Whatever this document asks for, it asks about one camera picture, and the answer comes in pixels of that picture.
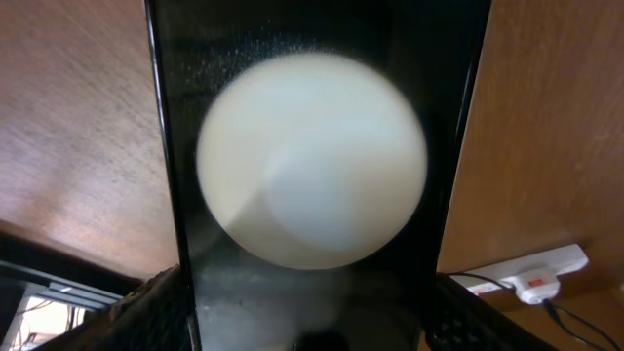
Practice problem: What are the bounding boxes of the white power strip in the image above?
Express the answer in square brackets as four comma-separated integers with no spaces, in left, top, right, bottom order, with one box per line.
[449,244,589,295]

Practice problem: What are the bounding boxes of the white USB charger plug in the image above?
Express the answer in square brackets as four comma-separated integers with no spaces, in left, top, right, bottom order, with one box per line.
[507,267,561,305]

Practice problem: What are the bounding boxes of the black charging cable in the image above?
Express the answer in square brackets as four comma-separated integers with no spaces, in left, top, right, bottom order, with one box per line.
[446,271,623,351]

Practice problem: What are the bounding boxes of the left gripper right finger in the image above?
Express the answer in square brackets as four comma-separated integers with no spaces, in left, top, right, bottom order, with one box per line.
[421,274,555,351]

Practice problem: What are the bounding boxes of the black smartphone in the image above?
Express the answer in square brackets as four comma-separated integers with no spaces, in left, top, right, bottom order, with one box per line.
[145,1,491,350]

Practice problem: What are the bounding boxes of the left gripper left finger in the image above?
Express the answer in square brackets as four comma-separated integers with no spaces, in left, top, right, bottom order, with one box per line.
[37,265,193,351]

